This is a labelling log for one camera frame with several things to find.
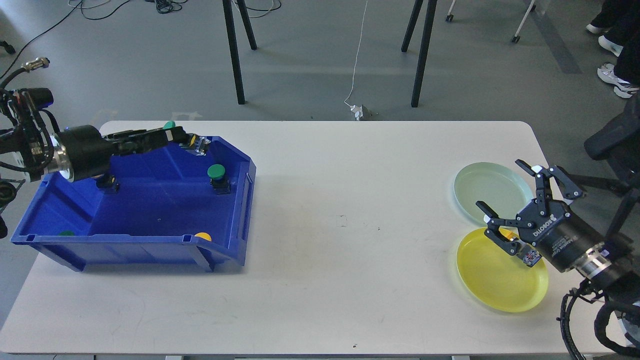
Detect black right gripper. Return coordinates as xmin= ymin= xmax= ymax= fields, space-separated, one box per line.
xmin=475 ymin=159 xmax=605 ymax=272

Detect black office chair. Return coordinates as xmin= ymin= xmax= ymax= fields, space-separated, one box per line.
xmin=569 ymin=93 xmax=640 ymax=238

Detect black tripod legs left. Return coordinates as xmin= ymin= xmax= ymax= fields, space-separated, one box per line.
xmin=221 ymin=0 xmax=258 ymax=105

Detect yellow push button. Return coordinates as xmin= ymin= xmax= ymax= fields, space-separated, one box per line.
xmin=94 ymin=173 xmax=121 ymax=195
xmin=194 ymin=232 xmax=212 ymax=242
xmin=499 ymin=228 xmax=542 ymax=268

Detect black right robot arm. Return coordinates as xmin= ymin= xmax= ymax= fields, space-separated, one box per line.
xmin=475 ymin=159 xmax=639 ymax=360

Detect green push button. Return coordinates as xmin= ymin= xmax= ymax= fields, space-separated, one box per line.
xmin=206 ymin=163 xmax=232 ymax=195
xmin=162 ymin=121 xmax=211 ymax=157

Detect black tripod legs right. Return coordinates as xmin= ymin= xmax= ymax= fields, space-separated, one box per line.
xmin=400 ymin=0 xmax=438 ymax=109

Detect person legs and shoes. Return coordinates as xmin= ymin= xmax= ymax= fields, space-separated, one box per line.
xmin=585 ymin=0 xmax=640 ymax=100

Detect white cable with plug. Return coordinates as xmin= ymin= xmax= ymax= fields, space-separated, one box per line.
xmin=343 ymin=0 xmax=373 ymax=121

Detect black floor cables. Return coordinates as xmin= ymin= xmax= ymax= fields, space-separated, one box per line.
xmin=0 ymin=0 xmax=283 ymax=81

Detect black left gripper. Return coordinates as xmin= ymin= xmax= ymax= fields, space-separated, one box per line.
xmin=52 ymin=125 xmax=188 ymax=182

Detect black tripod legs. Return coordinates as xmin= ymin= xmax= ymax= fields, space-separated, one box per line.
xmin=221 ymin=0 xmax=258 ymax=105
xmin=400 ymin=0 xmax=438 ymax=109

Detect light green plate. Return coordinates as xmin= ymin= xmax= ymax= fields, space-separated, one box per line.
xmin=453 ymin=162 xmax=534 ymax=226

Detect yellow plate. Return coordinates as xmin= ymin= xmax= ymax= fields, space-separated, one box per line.
xmin=455 ymin=228 xmax=550 ymax=313

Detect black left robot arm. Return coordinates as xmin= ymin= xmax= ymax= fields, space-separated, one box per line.
xmin=0 ymin=57 xmax=201 ymax=210

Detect blue plastic bin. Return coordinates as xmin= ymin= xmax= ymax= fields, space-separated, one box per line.
xmin=10 ymin=136 xmax=256 ymax=272

